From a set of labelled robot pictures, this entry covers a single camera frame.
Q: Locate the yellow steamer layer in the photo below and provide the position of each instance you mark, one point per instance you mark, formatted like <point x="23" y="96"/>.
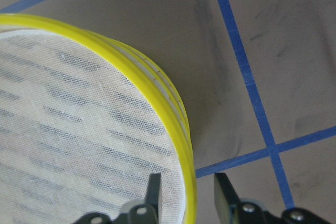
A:
<point x="162" y="81"/>
<point x="83" y="128"/>

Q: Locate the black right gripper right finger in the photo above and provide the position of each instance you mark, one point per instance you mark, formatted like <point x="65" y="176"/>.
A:
<point x="226" y="198"/>

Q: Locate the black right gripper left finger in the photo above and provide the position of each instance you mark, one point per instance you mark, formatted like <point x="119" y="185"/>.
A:
<point x="153" y="192"/>

